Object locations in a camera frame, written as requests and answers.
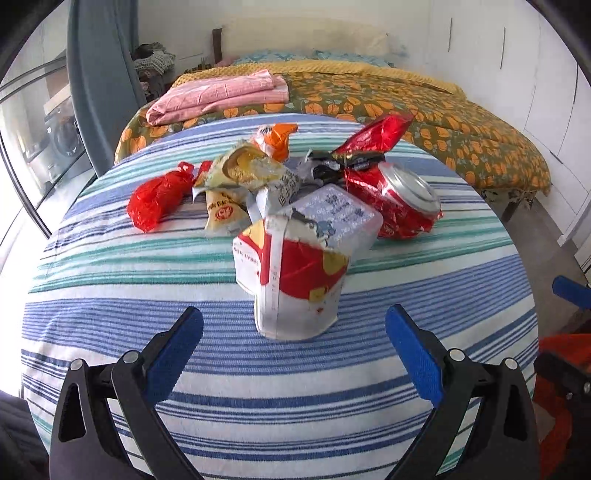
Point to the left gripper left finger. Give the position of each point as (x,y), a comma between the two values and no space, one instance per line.
(85,443)

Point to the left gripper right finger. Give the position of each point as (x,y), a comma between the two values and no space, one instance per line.
(503,442)

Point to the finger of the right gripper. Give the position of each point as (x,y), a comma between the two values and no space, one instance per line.
(573,292)

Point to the crushed red soda can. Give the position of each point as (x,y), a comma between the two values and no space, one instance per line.
(408,204)

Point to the red plastic bag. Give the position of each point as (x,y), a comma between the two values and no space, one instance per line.
(156,198)

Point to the red white paper cup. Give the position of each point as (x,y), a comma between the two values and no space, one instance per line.
(296,286)

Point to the red foil snack wrapper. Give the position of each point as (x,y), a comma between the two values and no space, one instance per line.
(379,136)

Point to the yellow green snack wrapper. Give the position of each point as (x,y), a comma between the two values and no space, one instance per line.
(226,215)

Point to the black foil wrapper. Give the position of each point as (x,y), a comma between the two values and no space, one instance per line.
(329,167)

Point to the yellow snack bag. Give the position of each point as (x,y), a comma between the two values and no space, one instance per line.
(263,184)

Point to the orange white snack wrapper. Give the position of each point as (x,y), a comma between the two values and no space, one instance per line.
(273,140)

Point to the red trash bag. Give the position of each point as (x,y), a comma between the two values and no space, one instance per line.
(563,390)

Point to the striped blue green cloth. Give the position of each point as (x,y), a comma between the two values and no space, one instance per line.
(295,376)

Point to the orange floral green bedspread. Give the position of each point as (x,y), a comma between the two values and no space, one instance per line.
(480,147)

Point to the washing machine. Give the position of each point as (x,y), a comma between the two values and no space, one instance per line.
(59,147)

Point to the yellow textured blanket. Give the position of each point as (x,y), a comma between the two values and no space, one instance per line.
(334,67)

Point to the blue floral pillow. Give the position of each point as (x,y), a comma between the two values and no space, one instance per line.
(266,56)

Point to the folded pink striped blanket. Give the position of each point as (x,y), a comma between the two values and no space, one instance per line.
(197,97)

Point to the grey blue curtain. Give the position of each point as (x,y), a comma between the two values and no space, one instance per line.
(104,86)

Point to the pile of clothes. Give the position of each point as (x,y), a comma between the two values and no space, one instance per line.
(152,60)

